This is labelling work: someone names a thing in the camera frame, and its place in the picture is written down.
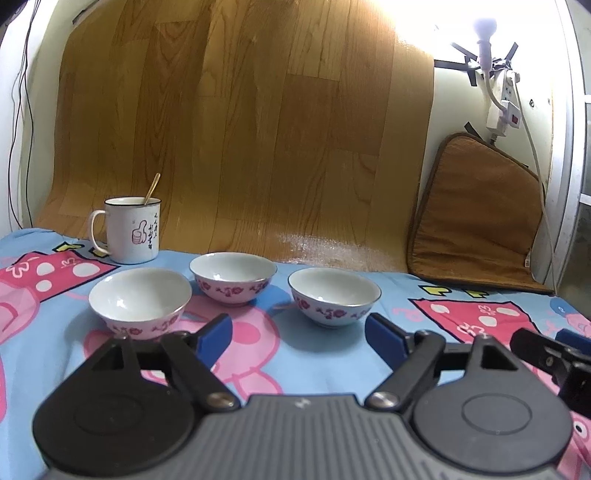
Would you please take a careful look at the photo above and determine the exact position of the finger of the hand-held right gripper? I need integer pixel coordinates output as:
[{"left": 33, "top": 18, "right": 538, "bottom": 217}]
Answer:
[
  {"left": 554, "top": 329, "right": 591, "bottom": 358},
  {"left": 510, "top": 327, "right": 591, "bottom": 386}
]

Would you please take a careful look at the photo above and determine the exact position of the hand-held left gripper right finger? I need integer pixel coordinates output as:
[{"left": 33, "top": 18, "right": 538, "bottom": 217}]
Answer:
[{"left": 365, "top": 314, "right": 522, "bottom": 412}]

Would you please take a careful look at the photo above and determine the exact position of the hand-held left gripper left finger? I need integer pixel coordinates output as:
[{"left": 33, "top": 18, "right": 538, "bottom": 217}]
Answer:
[{"left": 90, "top": 314, "right": 242, "bottom": 414}]

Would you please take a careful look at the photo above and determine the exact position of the white floral porcelain bowl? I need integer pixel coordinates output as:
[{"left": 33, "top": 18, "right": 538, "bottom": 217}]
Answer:
[
  {"left": 189, "top": 252, "right": 277, "bottom": 306},
  {"left": 89, "top": 268, "right": 193, "bottom": 341},
  {"left": 288, "top": 268, "right": 382, "bottom": 329}
]

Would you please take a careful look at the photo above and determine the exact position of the cartoon pig printed blanket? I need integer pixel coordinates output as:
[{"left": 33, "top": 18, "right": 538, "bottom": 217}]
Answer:
[{"left": 0, "top": 227, "right": 591, "bottom": 480}]

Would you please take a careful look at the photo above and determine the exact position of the white enamel mug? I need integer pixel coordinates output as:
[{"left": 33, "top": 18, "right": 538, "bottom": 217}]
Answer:
[{"left": 89, "top": 196, "right": 162, "bottom": 265}]

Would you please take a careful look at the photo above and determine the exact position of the brown seat cushion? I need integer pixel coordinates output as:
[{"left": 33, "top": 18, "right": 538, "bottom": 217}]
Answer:
[{"left": 406, "top": 132, "right": 555, "bottom": 296}]

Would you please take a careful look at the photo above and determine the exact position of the gold metal spoon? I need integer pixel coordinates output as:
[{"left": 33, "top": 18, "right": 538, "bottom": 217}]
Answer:
[{"left": 142, "top": 172, "right": 161, "bottom": 206}]

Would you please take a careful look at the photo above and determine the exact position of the frosted glass sliding door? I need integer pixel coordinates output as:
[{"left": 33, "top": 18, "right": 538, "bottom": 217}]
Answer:
[{"left": 549, "top": 0, "right": 591, "bottom": 298}]

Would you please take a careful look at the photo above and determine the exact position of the wood-pattern vinyl sheet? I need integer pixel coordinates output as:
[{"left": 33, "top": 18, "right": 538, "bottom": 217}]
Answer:
[{"left": 34, "top": 0, "right": 435, "bottom": 274}]

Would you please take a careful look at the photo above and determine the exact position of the white power strip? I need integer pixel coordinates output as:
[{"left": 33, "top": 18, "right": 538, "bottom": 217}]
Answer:
[{"left": 499, "top": 69, "right": 522, "bottom": 103}]

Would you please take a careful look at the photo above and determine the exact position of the white gooseneck bulb lamp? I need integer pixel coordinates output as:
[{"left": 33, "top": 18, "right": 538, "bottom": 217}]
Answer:
[{"left": 471, "top": 17, "right": 506, "bottom": 112}]

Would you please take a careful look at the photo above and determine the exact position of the white power cable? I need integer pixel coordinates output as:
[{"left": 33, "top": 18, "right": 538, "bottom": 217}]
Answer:
[{"left": 510, "top": 78, "right": 559, "bottom": 289}]

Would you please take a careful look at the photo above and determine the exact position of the thin black cable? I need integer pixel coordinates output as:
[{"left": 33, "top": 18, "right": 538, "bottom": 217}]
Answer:
[
  {"left": 10, "top": 0, "right": 38, "bottom": 229},
  {"left": 8, "top": 55, "right": 35, "bottom": 229}
]

